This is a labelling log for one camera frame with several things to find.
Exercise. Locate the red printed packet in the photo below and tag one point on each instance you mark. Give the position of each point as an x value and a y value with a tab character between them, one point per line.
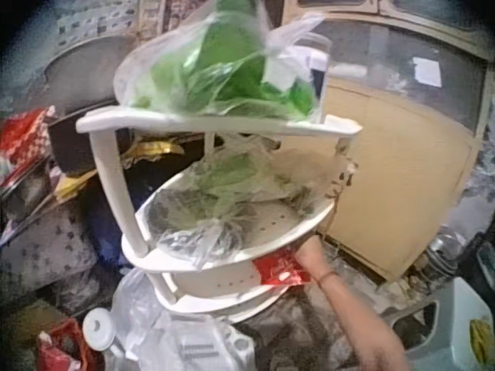
276	270

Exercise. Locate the empty clear plastic bag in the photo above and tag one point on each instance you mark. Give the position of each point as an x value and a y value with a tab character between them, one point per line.
154	328

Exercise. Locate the steel canister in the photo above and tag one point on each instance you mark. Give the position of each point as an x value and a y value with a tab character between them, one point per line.
442	253

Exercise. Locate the white paper sheet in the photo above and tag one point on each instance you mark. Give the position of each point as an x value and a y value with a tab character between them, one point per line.
427	71

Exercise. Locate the white plastic tiered rack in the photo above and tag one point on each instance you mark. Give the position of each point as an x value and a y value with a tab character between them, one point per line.
216	270

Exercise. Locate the person's right fingers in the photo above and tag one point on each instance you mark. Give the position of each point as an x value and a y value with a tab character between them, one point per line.
307	249

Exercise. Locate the red plastic crate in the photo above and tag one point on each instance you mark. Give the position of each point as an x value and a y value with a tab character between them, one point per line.
63	344

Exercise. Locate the pale blue plastic stool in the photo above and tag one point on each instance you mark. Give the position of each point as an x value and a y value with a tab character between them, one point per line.
452	320

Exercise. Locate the crumpled clear bag with greens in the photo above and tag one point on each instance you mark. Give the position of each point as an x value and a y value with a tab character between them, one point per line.
216	197

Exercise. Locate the beige wooden cabinet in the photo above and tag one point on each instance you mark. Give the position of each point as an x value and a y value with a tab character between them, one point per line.
390	166

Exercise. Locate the large round steel tray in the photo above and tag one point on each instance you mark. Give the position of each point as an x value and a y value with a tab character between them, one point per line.
83	73

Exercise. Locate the yellow item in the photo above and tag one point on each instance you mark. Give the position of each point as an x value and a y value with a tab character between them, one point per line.
481	340

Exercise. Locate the heap of bags and cloths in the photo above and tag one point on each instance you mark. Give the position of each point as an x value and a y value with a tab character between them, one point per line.
46	201

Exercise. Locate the white round lidded jar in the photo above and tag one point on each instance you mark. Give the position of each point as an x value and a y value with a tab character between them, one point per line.
98	327

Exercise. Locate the person's right hand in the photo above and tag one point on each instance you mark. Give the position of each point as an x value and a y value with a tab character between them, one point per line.
312	259

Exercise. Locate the clear bag of green leaves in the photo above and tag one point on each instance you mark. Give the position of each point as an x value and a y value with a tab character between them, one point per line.
232	77

